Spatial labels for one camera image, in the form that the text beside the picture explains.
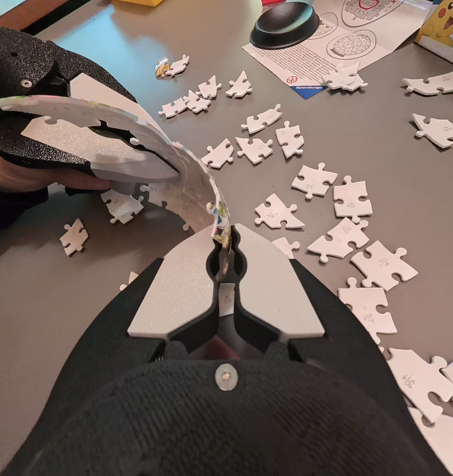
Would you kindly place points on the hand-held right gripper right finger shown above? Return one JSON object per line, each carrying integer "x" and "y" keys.
{"x": 278, "y": 297}

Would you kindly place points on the yellow plastic bin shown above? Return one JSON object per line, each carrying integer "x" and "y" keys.
{"x": 137, "y": 2}

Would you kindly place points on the white puzzle pieces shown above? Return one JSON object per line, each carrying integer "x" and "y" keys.
{"x": 315, "y": 182}

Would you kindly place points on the black round ball stand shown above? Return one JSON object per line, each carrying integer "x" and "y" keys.
{"x": 282, "y": 26}

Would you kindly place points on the person's right hand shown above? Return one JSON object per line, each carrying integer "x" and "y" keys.
{"x": 222, "y": 349}

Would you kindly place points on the white printed instruction leaflet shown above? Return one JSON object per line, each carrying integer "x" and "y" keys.
{"x": 360, "y": 48}

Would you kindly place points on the person's left hand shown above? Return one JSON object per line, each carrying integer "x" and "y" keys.
{"x": 18, "y": 178}

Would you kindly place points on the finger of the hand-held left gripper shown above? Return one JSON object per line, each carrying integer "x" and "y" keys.
{"x": 89, "y": 87}
{"x": 81, "y": 145}

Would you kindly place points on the blue puzzle box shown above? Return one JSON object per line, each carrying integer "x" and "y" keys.
{"x": 445, "y": 29}

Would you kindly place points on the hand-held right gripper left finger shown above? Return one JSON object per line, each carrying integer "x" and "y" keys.
{"x": 174, "y": 297}

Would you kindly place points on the assembled curved puzzle ball section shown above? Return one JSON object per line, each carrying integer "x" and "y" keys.
{"x": 118, "y": 111}

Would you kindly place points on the yellow printed puzzle piece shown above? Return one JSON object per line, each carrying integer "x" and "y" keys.
{"x": 162, "y": 68}

